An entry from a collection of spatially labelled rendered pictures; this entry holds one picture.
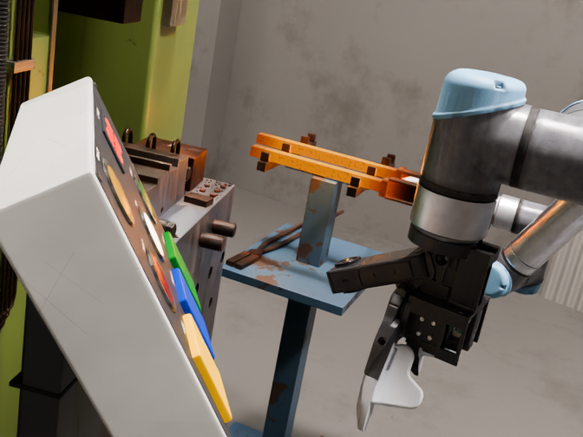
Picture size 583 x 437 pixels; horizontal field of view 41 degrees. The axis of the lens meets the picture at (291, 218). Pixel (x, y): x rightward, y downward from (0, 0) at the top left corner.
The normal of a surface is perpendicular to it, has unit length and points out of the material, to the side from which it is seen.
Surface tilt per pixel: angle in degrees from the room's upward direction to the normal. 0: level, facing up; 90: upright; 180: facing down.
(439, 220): 90
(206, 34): 90
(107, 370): 90
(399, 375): 57
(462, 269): 90
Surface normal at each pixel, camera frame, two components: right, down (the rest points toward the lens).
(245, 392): 0.17, -0.93
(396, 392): -0.33, -0.34
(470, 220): 0.27, 0.36
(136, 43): -0.19, 0.29
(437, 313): -0.50, 0.20
